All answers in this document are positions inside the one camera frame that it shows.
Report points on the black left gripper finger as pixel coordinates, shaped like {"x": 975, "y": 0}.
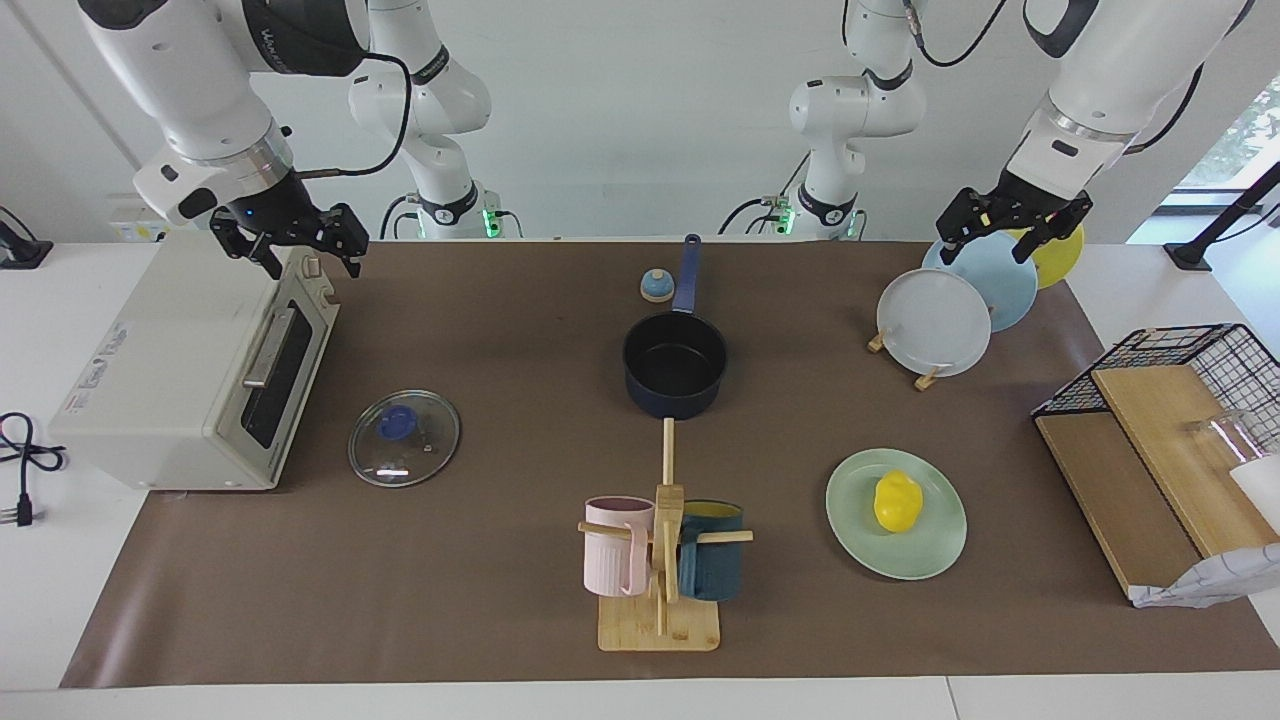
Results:
{"x": 1060, "y": 228}
{"x": 962, "y": 218}

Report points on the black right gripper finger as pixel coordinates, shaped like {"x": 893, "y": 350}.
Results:
{"x": 245, "y": 238}
{"x": 350, "y": 238}

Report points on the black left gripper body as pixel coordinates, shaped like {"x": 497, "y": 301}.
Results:
{"x": 1020, "y": 205}

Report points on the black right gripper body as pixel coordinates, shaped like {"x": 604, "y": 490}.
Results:
{"x": 280, "y": 210}

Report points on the glass lid with blue knob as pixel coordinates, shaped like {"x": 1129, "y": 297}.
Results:
{"x": 420, "y": 450}

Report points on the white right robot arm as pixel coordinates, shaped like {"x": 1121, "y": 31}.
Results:
{"x": 180, "y": 70}

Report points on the yellow plate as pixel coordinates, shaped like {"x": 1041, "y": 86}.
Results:
{"x": 1060, "y": 264}

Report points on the light blue plate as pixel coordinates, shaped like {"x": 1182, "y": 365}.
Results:
{"x": 1005, "y": 285}

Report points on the light grey plate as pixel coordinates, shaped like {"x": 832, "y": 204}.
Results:
{"x": 932, "y": 325}

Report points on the wooden plate rack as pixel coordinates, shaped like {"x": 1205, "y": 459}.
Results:
{"x": 928, "y": 378}

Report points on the pale green plate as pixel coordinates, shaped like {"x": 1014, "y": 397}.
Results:
{"x": 930, "y": 545}

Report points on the white power strip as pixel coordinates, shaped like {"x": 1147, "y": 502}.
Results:
{"x": 140, "y": 230}

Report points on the black clamp stand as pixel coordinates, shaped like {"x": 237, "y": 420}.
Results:
{"x": 1190, "y": 252}
{"x": 20, "y": 252}

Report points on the beige toaster oven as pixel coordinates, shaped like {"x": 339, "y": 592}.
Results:
{"x": 170, "y": 370}

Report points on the brown table mat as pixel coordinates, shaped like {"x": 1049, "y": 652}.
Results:
{"x": 480, "y": 330}

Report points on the bright window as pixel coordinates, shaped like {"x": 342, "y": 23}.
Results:
{"x": 1250, "y": 130}

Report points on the light wooden board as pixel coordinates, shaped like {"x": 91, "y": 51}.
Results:
{"x": 1170, "y": 440}

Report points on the clear glass cup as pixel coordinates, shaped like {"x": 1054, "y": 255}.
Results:
{"x": 1225, "y": 435}

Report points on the dark wooden board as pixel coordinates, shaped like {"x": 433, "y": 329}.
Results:
{"x": 1110, "y": 490}

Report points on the small blue round timer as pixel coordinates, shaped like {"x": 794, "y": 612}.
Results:
{"x": 656, "y": 288}

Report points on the dark blue saucepan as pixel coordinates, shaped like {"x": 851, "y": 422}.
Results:
{"x": 675, "y": 360}

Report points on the white cylindrical container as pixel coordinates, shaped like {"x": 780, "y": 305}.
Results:
{"x": 1260, "y": 482}

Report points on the white checked cloth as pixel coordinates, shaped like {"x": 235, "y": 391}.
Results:
{"x": 1220, "y": 580}

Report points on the pink ribbed mug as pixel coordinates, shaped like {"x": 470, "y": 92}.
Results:
{"x": 612, "y": 550}

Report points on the dark teal mug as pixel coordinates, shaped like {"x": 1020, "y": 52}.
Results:
{"x": 715, "y": 565}

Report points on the wooden mug tree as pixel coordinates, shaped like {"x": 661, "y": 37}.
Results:
{"x": 660, "y": 625}

